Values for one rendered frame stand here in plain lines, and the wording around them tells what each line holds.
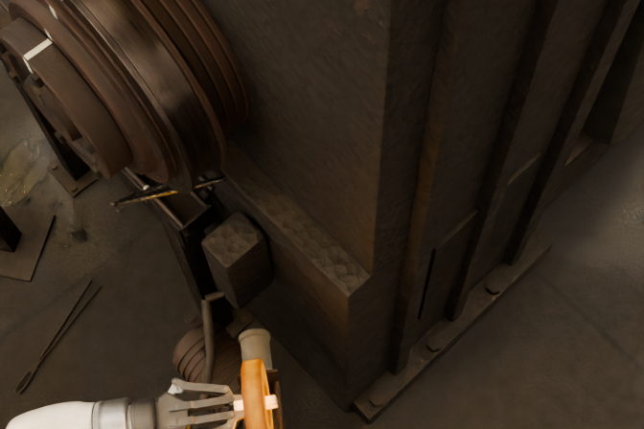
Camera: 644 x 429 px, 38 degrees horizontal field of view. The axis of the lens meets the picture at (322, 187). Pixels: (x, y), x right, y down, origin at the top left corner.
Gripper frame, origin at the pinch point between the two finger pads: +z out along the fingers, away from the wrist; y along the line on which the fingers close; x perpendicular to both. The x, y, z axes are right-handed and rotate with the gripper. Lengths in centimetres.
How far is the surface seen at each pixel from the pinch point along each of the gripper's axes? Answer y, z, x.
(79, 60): -41, -15, 46
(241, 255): -27.7, 0.2, -1.9
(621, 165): -73, 102, -86
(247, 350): -13.1, -1.6, -12.4
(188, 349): -20.1, -15.1, -28.0
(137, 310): -50, -36, -80
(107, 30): -41, -9, 51
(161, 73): -37, -3, 46
